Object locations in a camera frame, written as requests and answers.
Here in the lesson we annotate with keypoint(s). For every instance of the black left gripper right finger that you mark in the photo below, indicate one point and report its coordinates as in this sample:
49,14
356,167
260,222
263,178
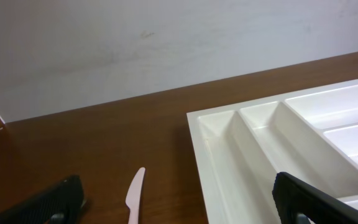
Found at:
298,202

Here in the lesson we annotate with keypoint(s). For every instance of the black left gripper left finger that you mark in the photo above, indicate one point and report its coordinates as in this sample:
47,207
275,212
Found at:
60,203

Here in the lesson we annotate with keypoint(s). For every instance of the white cutlery tray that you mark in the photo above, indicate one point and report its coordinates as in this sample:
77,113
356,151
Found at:
311,134

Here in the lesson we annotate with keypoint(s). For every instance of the pink plastic knife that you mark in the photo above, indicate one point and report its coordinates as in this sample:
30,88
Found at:
133,196

